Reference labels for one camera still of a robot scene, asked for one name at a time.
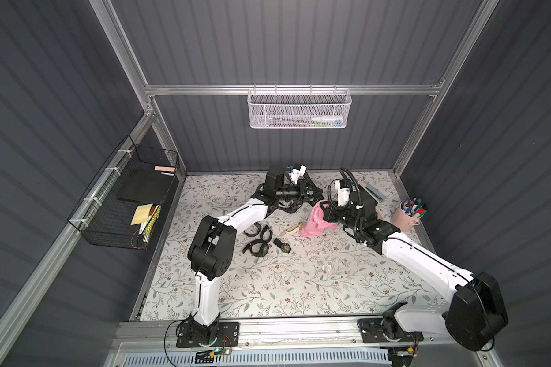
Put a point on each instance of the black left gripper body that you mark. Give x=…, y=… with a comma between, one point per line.
x=304, y=189

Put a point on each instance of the beige strap watch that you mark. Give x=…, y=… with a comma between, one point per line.
x=293, y=229

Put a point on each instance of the green dial watch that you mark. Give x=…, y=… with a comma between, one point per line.
x=284, y=247

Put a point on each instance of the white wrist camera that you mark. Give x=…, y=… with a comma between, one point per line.
x=343, y=192
x=297, y=172

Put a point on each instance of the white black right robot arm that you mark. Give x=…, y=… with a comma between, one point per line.
x=474, y=311

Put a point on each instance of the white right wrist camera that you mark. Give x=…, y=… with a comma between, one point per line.
x=343, y=192

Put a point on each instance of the yellow sticky note pad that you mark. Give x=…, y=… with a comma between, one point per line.
x=142, y=214

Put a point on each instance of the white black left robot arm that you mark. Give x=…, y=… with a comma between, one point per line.
x=212, y=249

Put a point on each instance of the black wire basket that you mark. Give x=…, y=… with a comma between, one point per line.
x=123, y=207

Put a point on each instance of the black notebook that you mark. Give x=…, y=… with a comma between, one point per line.
x=145, y=187

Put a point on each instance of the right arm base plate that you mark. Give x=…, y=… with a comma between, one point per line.
x=380, y=329

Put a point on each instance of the white wire basket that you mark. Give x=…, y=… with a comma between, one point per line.
x=298, y=108

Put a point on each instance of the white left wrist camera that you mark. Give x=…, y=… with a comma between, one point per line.
x=297, y=172

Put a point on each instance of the pink cloth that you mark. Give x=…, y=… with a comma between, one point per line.
x=316, y=223

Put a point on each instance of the coloured markers bunch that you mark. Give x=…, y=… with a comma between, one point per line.
x=415, y=207

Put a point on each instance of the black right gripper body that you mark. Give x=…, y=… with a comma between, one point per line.
x=333, y=209

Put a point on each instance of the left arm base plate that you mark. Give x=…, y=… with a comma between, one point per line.
x=219, y=334

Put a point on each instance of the pink pen cup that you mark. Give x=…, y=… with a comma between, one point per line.
x=403, y=221

